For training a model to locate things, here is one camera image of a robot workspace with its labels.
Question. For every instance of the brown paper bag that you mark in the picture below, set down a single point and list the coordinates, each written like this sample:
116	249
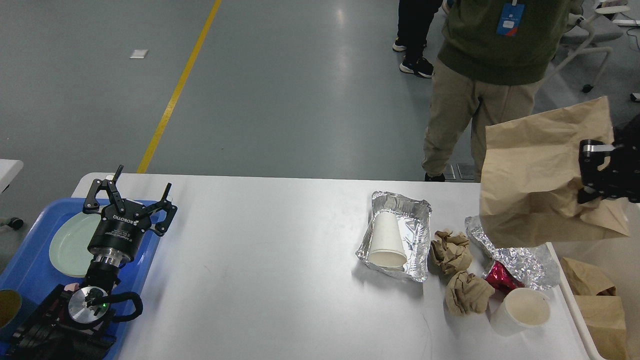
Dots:
530	179
605	319

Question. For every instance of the crumpled aluminium foil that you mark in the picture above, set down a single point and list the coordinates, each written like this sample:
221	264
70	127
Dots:
534	267

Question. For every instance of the right white office chair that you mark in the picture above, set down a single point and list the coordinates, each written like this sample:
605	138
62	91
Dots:
587	32

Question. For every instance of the blue plastic tray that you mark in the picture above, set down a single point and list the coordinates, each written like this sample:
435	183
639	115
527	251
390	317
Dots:
32	275

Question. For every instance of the lower crumpled brown paper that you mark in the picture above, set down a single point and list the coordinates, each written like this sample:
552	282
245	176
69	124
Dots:
467	293

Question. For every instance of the person in khaki trousers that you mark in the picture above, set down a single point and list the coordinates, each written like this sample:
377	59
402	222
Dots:
488	71

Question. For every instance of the pink mug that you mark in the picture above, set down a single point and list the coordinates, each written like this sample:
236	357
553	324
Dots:
73	287

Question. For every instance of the person in black trousers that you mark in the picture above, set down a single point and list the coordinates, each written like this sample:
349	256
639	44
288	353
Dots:
414	20

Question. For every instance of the blue-grey mug yellow inside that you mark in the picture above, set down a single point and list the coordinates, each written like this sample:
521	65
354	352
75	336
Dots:
15	309

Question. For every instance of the aluminium foil tray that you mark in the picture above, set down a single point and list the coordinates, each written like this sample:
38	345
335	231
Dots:
413	218

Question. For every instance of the light green plate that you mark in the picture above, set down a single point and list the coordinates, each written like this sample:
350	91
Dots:
68	250

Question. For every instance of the upright white paper cup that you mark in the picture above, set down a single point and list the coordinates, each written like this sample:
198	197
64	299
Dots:
521	309

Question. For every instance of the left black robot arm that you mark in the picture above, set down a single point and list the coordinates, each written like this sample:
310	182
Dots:
88	324

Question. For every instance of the red foil wrapper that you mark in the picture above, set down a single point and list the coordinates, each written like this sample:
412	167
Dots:
498	276

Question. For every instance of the brown bag in bin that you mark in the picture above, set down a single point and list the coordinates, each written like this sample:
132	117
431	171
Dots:
585	279

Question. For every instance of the crumpled brown paper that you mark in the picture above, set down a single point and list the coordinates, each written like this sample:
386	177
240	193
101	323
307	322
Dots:
450	251
467	293

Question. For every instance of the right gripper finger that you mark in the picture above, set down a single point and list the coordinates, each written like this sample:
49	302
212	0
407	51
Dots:
592	155

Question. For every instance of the beige plastic bin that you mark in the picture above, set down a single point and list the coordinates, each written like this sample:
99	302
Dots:
618	258

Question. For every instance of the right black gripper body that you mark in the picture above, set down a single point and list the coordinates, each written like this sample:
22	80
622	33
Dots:
621	178

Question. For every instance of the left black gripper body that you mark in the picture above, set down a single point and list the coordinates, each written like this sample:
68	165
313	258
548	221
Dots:
119	234

